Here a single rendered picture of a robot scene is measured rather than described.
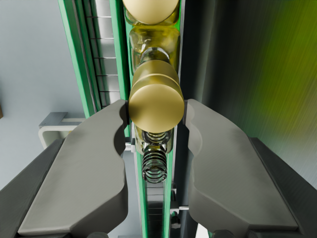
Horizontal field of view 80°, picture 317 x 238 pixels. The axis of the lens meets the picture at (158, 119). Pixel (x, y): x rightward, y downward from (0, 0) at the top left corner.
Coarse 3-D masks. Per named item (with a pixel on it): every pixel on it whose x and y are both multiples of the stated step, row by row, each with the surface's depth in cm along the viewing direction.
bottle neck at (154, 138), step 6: (144, 132) 18; (150, 132) 20; (162, 132) 20; (168, 132) 18; (144, 138) 19; (150, 138) 19; (156, 138) 20; (162, 138) 19; (168, 138) 19; (150, 144) 19; (156, 144) 19; (162, 144) 19
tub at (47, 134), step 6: (48, 126) 54; (54, 126) 54; (60, 126) 54; (66, 126) 54; (72, 126) 54; (42, 132) 55; (48, 132) 58; (54, 132) 61; (60, 132) 63; (66, 132) 63; (42, 138) 56; (48, 138) 58; (54, 138) 61; (60, 138) 65; (42, 144) 57; (48, 144) 58
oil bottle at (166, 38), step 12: (132, 36) 20; (144, 36) 19; (156, 36) 19; (168, 36) 19; (180, 36) 20; (132, 48) 20; (144, 48) 19; (168, 48) 19; (132, 60) 20; (132, 72) 21
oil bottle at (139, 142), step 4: (136, 128) 26; (140, 128) 25; (172, 128) 26; (136, 132) 26; (140, 132) 25; (172, 132) 26; (136, 136) 26; (140, 136) 25; (172, 136) 26; (136, 140) 26; (140, 140) 25; (172, 140) 26; (136, 144) 27; (140, 144) 26; (168, 144) 26; (172, 144) 27; (136, 148) 27; (140, 148) 26; (168, 148) 26; (172, 148) 27; (140, 152) 27; (168, 152) 27
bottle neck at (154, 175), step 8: (144, 144) 25; (144, 152) 24; (152, 152) 23; (160, 152) 23; (144, 160) 23; (152, 160) 22; (160, 160) 22; (144, 168) 21; (152, 168) 21; (160, 168) 21; (144, 176) 22; (152, 176) 23; (160, 176) 22
